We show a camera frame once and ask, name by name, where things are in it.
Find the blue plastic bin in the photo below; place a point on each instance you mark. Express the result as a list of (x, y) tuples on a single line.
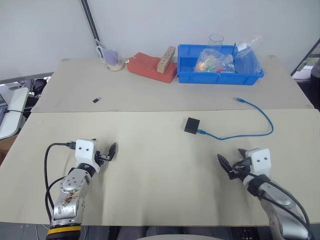
[(220, 78)]

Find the clear plastic cup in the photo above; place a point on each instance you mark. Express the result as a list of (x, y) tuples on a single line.
[(216, 41)]

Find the dark window frame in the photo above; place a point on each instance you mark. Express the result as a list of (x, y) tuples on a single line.
[(306, 57)]

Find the red cloth pad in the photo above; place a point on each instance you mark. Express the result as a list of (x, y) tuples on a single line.
[(145, 65)]

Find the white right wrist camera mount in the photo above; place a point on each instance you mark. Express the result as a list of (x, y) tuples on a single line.
[(261, 160)]

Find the black slotted rail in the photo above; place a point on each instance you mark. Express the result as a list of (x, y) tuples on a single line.
[(90, 22)]

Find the white clamp bracket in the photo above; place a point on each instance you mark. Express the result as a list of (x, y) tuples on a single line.
[(100, 48)]

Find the clear bag with blue contents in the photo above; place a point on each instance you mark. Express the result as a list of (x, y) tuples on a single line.
[(246, 58)]

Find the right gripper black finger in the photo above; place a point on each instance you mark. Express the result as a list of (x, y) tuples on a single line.
[(225, 163), (242, 152)]

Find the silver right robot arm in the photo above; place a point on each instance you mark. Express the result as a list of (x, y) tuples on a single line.
[(280, 200)]

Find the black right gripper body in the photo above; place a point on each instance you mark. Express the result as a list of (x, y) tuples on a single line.
[(242, 167)]

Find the grey metal ledge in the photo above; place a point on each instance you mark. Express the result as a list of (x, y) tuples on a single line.
[(22, 78)]

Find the dark clutter beside table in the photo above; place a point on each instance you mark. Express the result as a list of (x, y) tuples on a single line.
[(37, 90)]

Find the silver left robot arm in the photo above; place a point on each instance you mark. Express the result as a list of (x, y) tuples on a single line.
[(70, 190)]

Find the small black adapter box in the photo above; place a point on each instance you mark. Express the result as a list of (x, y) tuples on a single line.
[(192, 125)]

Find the purple white bowl object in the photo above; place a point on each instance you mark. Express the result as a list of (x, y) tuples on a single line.
[(113, 58)]

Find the thin blue stick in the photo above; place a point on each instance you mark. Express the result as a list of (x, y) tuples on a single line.
[(235, 50)]

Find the bag of colourful pieces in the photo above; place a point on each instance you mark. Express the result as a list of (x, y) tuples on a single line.
[(215, 62)]

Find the wooden block with holes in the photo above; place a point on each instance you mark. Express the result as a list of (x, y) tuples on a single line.
[(165, 60)]

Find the beige cardboard sheet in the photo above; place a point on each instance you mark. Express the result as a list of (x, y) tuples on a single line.
[(160, 180), (162, 97)]

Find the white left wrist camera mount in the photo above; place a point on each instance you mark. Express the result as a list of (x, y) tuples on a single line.
[(85, 153)]

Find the dark rounded object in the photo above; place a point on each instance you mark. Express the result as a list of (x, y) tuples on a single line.
[(315, 82)]

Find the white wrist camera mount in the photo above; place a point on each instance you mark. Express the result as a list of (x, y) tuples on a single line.
[(85, 153), (261, 160)]

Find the small black adapter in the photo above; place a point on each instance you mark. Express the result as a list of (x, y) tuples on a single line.
[(96, 99)]

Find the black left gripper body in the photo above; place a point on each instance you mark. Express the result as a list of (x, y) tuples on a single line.
[(103, 157)]

